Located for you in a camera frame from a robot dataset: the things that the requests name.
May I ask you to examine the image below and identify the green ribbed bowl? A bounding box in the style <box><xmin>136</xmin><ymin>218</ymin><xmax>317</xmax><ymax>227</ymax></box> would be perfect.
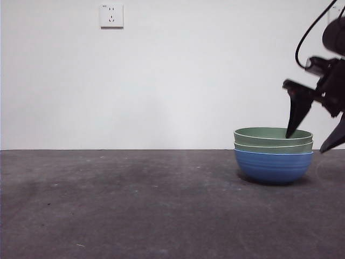
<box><xmin>233</xmin><ymin>140</ymin><xmax>315</xmax><ymax>155</ymax></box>
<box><xmin>233</xmin><ymin>127</ymin><xmax>314</xmax><ymax>147</ymax></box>

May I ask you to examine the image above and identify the blue ribbed bowl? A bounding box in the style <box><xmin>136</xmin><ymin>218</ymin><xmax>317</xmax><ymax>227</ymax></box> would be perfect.
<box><xmin>234</xmin><ymin>149</ymin><xmax>315</xmax><ymax>186</ymax></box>

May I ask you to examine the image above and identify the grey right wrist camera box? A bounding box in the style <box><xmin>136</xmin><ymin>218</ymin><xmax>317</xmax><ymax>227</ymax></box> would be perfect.
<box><xmin>305</xmin><ymin>56</ymin><xmax>334</xmax><ymax>76</ymax></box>

